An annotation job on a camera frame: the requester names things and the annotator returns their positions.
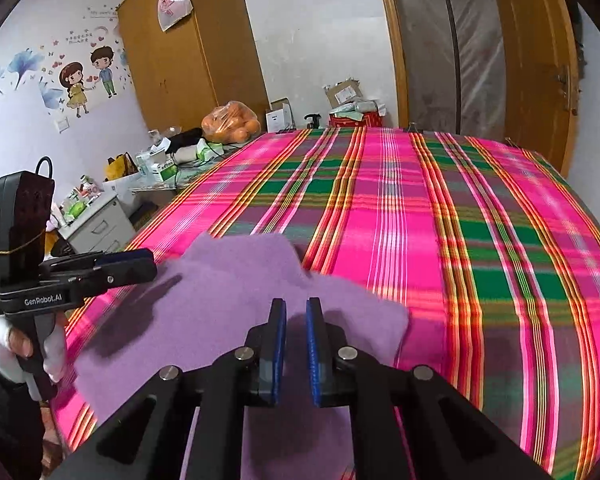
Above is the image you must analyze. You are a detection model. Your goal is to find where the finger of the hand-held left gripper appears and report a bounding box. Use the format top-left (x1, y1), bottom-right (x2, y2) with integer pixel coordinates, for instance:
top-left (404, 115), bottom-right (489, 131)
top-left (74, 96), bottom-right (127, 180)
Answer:
top-left (39, 248), bottom-right (158, 289)

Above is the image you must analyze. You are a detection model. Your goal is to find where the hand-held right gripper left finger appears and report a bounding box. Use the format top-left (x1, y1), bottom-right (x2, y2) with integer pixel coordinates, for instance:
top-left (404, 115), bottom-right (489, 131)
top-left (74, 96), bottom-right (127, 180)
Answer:
top-left (47, 297), bottom-right (287, 480)

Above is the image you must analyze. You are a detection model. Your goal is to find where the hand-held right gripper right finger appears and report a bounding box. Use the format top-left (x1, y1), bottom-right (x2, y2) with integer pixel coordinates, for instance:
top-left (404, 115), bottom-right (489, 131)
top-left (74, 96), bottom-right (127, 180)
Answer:
top-left (306, 297), bottom-right (553, 480)

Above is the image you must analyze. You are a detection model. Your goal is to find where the purple hoodie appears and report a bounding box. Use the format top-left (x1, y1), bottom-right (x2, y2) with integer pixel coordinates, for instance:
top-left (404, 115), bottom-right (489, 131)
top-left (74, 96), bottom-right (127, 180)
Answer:
top-left (72, 232), bottom-right (411, 480)

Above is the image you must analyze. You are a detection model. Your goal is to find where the person's left forearm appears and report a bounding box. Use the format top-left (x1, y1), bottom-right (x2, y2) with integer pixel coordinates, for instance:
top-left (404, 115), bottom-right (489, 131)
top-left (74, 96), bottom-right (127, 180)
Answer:
top-left (0, 345), bottom-right (48, 480)

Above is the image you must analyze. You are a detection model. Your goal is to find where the person's left hand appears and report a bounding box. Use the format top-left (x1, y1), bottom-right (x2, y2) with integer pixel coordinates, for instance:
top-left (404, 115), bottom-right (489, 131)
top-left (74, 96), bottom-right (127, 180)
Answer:
top-left (0, 316), bottom-right (69, 387)

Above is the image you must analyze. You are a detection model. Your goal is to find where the grey drawer cabinet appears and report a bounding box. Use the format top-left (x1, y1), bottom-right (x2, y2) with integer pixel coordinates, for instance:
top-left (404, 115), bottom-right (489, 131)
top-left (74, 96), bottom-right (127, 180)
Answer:
top-left (57, 192), bottom-right (138, 256)

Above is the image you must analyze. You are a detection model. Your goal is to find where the yellow bag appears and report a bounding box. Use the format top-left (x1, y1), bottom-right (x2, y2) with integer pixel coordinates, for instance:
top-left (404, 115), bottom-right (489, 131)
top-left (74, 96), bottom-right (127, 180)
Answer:
top-left (105, 152), bottom-right (140, 181)

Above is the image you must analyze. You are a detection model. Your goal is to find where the black garment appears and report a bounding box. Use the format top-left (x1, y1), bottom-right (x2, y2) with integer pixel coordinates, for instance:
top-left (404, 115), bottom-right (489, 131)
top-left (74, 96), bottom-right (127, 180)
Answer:
top-left (169, 129), bottom-right (203, 148)

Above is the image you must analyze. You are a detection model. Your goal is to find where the pink green plaid bed sheet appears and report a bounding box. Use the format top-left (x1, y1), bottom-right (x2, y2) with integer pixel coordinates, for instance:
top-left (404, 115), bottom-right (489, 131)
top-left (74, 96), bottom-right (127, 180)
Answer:
top-left (50, 127), bottom-right (600, 480)

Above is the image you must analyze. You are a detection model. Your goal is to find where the bag of oranges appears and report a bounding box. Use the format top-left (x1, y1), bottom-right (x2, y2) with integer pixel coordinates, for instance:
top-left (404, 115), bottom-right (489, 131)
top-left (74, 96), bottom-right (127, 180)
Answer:
top-left (201, 101), bottom-right (262, 143)

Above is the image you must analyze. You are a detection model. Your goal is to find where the white open carton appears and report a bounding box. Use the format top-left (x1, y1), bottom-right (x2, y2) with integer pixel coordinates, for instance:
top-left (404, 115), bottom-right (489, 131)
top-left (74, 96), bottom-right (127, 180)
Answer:
top-left (266, 100), bottom-right (296, 133)

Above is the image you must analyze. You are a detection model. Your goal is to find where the wooden wardrobe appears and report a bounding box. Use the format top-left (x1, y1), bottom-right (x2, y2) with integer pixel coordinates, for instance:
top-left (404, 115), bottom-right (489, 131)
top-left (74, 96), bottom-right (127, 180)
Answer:
top-left (117, 0), bottom-right (271, 136)

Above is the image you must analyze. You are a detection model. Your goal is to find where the red box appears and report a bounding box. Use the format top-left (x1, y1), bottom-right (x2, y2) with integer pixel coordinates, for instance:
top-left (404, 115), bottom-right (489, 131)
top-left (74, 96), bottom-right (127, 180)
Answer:
top-left (328, 110), bottom-right (382, 128)

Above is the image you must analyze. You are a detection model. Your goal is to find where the brown cardboard box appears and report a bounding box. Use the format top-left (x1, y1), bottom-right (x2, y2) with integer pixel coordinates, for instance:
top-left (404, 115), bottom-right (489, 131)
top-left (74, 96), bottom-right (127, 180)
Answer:
top-left (322, 78), bottom-right (366, 106)

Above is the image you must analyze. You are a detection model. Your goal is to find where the white red plastic bag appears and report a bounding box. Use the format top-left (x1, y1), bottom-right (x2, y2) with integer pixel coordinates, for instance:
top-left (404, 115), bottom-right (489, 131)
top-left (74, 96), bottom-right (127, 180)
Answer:
top-left (151, 0), bottom-right (194, 32)

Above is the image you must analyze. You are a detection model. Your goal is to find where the clear plastic door curtain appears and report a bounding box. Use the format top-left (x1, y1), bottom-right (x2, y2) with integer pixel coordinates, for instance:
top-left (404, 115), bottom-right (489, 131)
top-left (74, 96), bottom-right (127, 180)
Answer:
top-left (385, 0), bottom-right (506, 136)

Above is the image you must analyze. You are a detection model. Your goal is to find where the wooden door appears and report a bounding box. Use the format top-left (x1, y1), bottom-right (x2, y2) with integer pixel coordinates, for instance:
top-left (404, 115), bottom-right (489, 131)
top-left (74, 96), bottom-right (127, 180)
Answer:
top-left (487, 0), bottom-right (581, 176)

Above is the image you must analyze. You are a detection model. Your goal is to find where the dark hanging garment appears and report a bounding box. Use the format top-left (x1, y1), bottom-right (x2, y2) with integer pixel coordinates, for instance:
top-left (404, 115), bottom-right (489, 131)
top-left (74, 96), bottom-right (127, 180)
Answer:
top-left (575, 2), bottom-right (589, 81)

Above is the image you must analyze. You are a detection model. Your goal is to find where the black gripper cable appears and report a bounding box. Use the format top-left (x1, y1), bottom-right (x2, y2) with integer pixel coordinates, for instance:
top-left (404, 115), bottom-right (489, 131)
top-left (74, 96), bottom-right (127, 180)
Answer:
top-left (32, 156), bottom-right (56, 181)

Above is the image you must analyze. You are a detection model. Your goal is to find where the cartoon wall sticker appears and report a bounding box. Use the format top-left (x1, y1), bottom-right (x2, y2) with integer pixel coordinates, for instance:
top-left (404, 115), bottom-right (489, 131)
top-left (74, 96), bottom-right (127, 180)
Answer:
top-left (0, 5), bottom-right (131, 121)

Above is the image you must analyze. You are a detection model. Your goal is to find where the wooden door frame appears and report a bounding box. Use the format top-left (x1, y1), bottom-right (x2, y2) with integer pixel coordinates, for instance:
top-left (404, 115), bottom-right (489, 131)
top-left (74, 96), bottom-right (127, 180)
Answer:
top-left (372, 0), bottom-right (511, 136)

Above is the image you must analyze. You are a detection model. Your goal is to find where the metal door handle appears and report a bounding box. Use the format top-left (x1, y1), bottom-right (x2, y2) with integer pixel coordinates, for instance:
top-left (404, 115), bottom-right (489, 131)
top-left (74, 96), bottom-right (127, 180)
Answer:
top-left (555, 72), bottom-right (581, 116)

